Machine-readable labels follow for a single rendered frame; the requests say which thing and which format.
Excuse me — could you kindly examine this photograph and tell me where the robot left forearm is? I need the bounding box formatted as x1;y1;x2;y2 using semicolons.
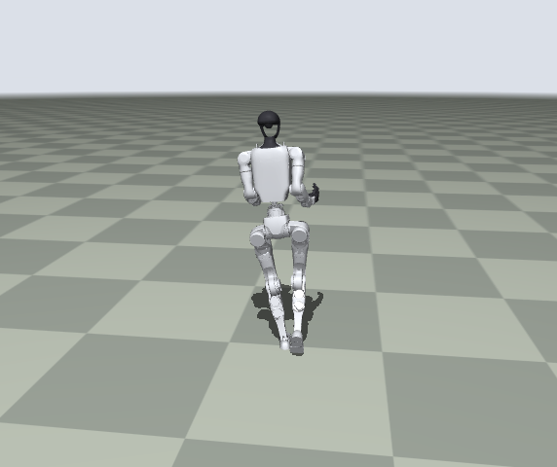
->
243;190;261;206

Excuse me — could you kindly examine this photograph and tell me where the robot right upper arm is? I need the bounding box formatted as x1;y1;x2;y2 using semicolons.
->
287;147;306;196

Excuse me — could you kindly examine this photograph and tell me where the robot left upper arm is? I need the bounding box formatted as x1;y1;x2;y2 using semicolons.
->
238;150;258;199

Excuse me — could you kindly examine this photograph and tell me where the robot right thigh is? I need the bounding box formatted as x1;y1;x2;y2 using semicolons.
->
288;221;310;290

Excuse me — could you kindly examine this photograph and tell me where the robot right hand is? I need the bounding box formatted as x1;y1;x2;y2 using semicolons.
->
309;183;319;202

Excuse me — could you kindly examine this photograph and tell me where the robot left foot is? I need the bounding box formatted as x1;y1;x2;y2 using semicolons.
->
279;332;291;350

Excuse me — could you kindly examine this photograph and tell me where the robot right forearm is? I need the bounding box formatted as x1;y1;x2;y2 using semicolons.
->
295;183;316;207

